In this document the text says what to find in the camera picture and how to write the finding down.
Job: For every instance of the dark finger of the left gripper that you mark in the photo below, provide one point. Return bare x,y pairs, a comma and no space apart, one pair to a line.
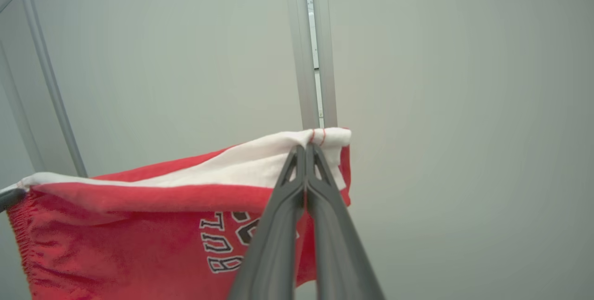
11,197

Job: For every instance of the thin grey metal pole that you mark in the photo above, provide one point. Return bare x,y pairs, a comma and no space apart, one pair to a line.
48,73

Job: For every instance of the grey metal frame post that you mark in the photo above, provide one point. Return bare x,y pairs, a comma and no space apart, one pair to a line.
327,59
301,59

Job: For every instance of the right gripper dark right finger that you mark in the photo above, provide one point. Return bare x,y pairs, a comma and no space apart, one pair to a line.
338,253

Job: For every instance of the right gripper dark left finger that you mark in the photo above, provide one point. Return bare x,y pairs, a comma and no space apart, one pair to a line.
274,244

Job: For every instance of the red shorts with white hem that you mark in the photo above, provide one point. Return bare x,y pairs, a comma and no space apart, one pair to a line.
116,244

